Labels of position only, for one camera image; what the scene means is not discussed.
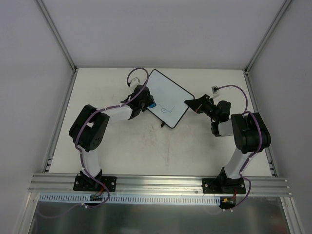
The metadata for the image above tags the white whiteboard black frame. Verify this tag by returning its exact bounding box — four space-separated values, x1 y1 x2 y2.
147 69 195 129

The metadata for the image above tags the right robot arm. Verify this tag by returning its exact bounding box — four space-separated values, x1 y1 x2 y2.
184 95 271 194

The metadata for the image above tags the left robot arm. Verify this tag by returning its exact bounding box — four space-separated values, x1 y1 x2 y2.
69 85 156 192

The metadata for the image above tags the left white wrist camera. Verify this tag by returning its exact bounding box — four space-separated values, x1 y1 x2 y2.
127 77 141 87

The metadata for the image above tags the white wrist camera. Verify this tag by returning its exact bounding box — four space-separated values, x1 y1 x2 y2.
127 77 141 87
211 86 220 99

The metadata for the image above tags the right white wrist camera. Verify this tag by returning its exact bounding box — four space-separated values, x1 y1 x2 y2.
211 86 220 99

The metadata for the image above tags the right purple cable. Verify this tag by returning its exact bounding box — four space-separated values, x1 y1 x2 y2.
216 84 265 213

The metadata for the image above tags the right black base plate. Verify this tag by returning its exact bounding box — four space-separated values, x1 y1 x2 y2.
202 177 246 195

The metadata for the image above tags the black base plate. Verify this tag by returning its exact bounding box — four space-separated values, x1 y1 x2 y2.
73 174 117 192
202 177 246 195

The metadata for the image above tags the white slotted cable duct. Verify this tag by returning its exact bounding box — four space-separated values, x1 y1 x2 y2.
39 193 221 206

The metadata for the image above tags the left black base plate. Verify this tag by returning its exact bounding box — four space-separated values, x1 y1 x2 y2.
73 174 117 192

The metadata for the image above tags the aluminium mounting rail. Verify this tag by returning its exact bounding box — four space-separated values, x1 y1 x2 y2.
28 173 292 197

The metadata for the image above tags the right aluminium frame post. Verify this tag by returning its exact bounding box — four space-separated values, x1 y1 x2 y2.
244 0 293 74

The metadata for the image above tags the aluminium frame post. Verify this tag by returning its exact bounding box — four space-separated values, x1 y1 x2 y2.
35 0 77 72
244 0 293 74

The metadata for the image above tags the left aluminium frame post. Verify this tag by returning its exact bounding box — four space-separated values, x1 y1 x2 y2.
35 0 77 72

